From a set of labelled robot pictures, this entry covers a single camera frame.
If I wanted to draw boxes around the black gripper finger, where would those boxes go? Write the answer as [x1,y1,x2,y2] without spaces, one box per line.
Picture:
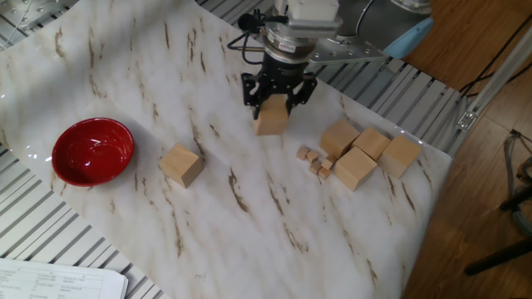
[285,72,318,115]
[241,72,269,121]

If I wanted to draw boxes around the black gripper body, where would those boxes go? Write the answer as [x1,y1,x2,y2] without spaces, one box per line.
[256,52,309,96]

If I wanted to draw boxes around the large wooden cube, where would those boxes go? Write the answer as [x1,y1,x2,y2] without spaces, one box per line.
[159,143,205,189]
[318,119,361,159]
[253,94,290,137]
[352,126,392,162]
[333,145,378,192]
[377,135,423,179]

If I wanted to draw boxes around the white printed paper stack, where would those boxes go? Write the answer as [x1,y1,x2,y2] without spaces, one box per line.
[0,257,129,299]

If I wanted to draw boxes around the white marble pattern board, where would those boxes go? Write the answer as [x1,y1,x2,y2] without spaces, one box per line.
[0,0,453,299]

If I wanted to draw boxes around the red glossy bowl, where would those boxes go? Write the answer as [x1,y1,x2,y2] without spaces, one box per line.
[51,117,135,188]

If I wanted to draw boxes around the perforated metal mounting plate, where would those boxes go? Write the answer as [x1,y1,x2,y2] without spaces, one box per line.
[0,0,80,32]

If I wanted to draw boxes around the black stand legs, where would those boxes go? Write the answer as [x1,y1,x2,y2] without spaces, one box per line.
[463,189,532,277]

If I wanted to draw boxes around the black gripper cable bundle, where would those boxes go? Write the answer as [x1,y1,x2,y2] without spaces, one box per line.
[226,10,290,66]

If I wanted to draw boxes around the white wrist mount housing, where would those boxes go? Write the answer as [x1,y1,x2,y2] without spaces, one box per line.
[284,0,342,31]

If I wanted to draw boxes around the thin black floor cable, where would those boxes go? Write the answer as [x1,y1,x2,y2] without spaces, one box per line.
[459,14,532,99]

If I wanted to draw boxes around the aluminium frame rail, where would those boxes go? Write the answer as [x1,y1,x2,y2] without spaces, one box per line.
[448,24,532,157]

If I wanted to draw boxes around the grey cable bundle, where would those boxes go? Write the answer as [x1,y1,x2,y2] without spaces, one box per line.
[502,130,532,238]

